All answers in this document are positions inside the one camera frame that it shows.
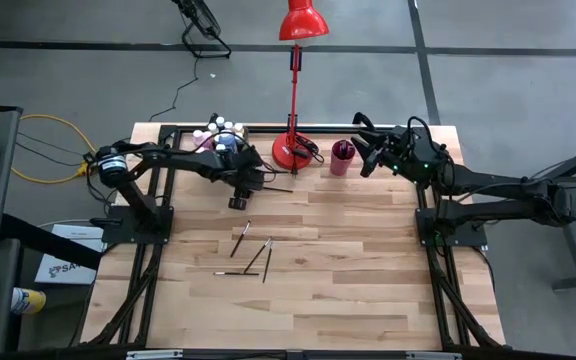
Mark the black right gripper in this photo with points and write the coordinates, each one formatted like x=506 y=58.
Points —
x=400 y=150

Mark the black clamp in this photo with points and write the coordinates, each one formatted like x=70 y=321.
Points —
x=360 y=117
x=213 y=118

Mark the silver metal bracket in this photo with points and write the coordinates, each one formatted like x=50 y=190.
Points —
x=153 y=354
x=433 y=356

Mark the red desk lamp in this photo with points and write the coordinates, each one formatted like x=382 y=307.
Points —
x=302 y=22

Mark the black floor fan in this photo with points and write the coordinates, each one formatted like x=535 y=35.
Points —
x=200 y=20

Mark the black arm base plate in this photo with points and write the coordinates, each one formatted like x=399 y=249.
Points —
x=115 y=234
x=468 y=240

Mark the lemon yellow paint bottle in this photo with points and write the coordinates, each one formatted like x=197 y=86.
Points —
x=212 y=127

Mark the deep yellow paint bottle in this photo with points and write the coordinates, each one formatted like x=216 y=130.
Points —
x=239 y=130

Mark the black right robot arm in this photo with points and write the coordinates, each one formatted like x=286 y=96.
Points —
x=493 y=182

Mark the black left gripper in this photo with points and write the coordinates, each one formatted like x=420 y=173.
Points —
x=245 y=172

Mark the white cardboard box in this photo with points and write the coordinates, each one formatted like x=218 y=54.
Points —
x=63 y=270

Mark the large blue paint bottle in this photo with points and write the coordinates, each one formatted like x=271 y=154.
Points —
x=227 y=140

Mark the black metal workbench frame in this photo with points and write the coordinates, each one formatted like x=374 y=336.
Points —
x=575 y=250

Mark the dark red plastic cup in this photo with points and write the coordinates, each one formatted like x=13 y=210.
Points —
x=340 y=165

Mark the grey translucent plastic bin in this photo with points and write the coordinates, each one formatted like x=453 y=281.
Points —
x=203 y=150

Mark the yellow white spray can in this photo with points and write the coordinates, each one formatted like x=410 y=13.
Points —
x=30 y=301

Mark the black metal beam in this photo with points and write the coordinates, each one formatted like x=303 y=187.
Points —
x=43 y=240

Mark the small dark blue paint bottle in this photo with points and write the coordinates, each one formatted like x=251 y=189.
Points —
x=220 y=120

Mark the small pink paint bottle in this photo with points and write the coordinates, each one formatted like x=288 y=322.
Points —
x=228 y=125

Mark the black aluminium table frame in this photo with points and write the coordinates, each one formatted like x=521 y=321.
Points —
x=318 y=131

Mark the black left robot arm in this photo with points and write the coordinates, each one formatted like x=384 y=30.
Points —
x=178 y=160

